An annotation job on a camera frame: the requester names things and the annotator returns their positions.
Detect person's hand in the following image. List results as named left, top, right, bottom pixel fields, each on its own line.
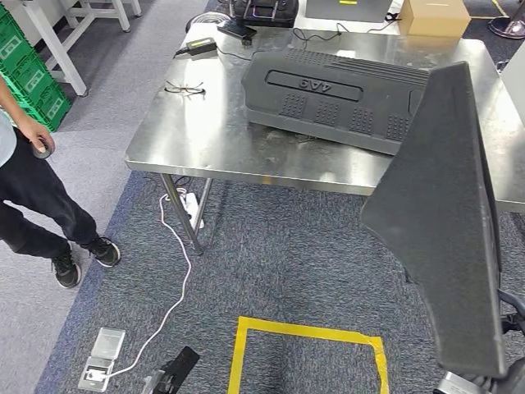
left=16, top=114, right=57, bottom=160

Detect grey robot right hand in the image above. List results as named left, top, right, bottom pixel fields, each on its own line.
left=471, top=355, right=525, bottom=394

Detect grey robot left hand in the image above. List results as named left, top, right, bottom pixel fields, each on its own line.
left=141, top=346, right=201, bottom=394

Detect grey tape roll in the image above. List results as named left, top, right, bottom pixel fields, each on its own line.
left=32, top=138, right=54, bottom=161

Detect black plastic perforated panel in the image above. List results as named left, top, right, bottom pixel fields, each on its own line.
left=360, top=61, right=507, bottom=379

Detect stainless steel workbench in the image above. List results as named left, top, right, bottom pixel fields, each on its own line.
left=124, top=21, right=525, bottom=257

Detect green plastic crate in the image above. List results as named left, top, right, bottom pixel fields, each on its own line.
left=5, top=48, right=52, bottom=102
left=23, top=81, right=71, bottom=133
left=0, top=4, right=26, bottom=69

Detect person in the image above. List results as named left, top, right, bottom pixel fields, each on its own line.
left=0, top=76, right=122, bottom=289

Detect grey floor socket box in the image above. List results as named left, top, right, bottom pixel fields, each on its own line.
left=78, top=327, right=126, bottom=394

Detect black power adapter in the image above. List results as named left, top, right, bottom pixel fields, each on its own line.
left=173, top=36, right=220, bottom=60

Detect black flat phone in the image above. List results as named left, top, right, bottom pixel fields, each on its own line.
left=216, top=21, right=258, bottom=48

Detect white panel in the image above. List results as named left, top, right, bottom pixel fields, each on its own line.
left=501, top=54, right=525, bottom=127

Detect black bag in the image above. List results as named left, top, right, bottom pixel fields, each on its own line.
left=229, top=0, right=300, bottom=30

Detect black engine cover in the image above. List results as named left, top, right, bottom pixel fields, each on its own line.
left=241, top=46, right=431, bottom=157

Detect cardboard box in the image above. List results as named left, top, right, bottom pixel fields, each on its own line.
left=398, top=0, right=471, bottom=38

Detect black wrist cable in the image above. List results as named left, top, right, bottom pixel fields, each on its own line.
left=498, top=289, right=525, bottom=336

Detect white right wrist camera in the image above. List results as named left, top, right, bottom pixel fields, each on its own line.
left=432, top=371, right=482, bottom=394

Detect white power cable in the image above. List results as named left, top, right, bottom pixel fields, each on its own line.
left=104, top=187, right=192, bottom=380

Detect black thin-frame eyeglasses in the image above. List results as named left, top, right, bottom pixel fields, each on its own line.
left=164, top=80, right=207, bottom=100

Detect black adapter cable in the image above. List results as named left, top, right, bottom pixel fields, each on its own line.
left=215, top=46, right=257, bottom=62

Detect thin black cable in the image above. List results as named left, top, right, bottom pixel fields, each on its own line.
left=292, top=11, right=402, bottom=51

